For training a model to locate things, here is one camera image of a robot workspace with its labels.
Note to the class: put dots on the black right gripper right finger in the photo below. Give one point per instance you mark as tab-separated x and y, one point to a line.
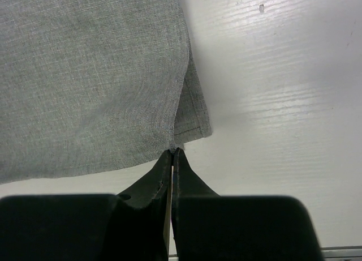
208	226

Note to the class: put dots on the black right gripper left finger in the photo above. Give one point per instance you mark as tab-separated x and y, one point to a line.
131	225

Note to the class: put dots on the grey cloth napkin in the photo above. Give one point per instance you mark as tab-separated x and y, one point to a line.
90	86

